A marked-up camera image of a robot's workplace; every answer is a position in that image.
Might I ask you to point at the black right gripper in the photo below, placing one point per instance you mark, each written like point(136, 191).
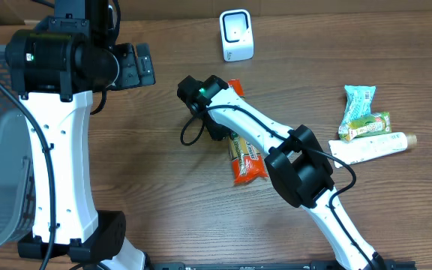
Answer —
point(221, 133)

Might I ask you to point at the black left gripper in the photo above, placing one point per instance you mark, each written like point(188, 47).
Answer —
point(134, 76)

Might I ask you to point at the orange spaghetti pack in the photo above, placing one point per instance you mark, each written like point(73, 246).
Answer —
point(246, 161)

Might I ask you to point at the white shampoo tube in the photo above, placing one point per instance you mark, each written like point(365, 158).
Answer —
point(368, 148)

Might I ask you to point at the teal snack packet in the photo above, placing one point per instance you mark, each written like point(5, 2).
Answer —
point(358, 102)

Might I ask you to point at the green snack bar wrapper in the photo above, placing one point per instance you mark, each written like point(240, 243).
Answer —
point(366, 126)

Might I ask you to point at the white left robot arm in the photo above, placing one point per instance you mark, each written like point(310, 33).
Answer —
point(55, 69)

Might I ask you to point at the white barcode scanner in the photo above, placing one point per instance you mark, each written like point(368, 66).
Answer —
point(236, 35)

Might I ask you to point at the dark grey plastic basket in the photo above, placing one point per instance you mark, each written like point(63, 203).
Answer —
point(17, 187)

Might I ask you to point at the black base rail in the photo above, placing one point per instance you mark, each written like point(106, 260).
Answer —
point(314, 265)

